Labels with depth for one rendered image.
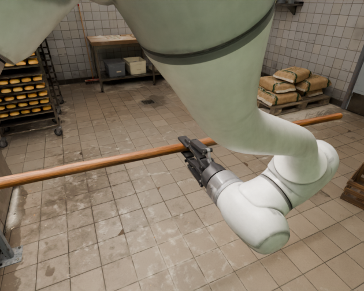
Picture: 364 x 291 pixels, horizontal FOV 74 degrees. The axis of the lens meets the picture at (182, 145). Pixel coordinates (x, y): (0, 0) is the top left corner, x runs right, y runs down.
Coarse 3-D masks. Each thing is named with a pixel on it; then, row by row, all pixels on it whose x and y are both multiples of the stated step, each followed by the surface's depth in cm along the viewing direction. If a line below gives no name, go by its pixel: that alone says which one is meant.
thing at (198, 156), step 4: (188, 144) 75; (192, 148) 73; (192, 152) 73; (196, 152) 72; (200, 152) 72; (196, 156) 71; (200, 156) 70; (204, 156) 71; (196, 160) 70; (200, 164) 68; (204, 168) 68
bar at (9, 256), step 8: (0, 232) 157; (0, 240) 158; (0, 248) 161; (8, 248) 163; (16, 248) 174; (0, 256) 169; (8, 256) 166; (16, 256) 169; (0, 264) 163; (8, 264) 164
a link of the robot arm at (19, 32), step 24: (0, 0) 16; (24, 0) 17; (48, 0) 18; (72, 0) 20; (0, 24) 16; (24, 24) 18; (48, 24) 20; (0, 48) 18; (24, 48) 19; (0, 72) 20
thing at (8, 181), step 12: (300, 120) 100; (312, 120) 102; (324, 120) 104; (180, 144) 78; (216, 144) 84; (108, 156) 70; (120, 156) 71; (132, 156) 72; (144, 156) 73; (156, 156) 75; (48, 168) 64; (60, 168) 64; (72, 168) 65; (84, 168) 66; (96, 168) 68; (0, 180) 59; (12, 180) 60; (24, 180) 61; (36, 180) 62
